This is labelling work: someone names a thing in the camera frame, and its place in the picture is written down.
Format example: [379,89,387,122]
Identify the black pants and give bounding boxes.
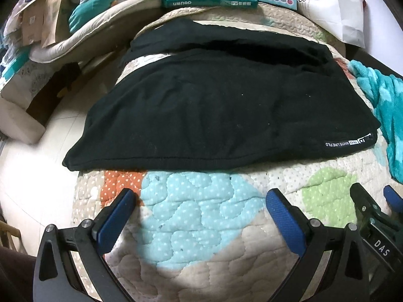
[63,18,380,171]

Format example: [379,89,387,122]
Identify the teal fleece blanket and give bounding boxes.
[348,60,402,183]

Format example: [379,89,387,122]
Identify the patterned quilted bed cover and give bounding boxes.
[71,5,394,302]

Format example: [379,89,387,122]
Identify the beige box on floor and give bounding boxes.
[0,98,46,145]

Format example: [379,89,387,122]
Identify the white paper shopping bag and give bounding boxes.
[297,0,365,48]

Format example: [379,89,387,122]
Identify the beige cushion pad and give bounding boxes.
[29,0,163,64]

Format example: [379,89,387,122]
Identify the brown cardboard boxes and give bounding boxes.
[20,0,72,48]

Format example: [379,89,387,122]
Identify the teal cloth on cushion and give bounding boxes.
[68,0,116,34]

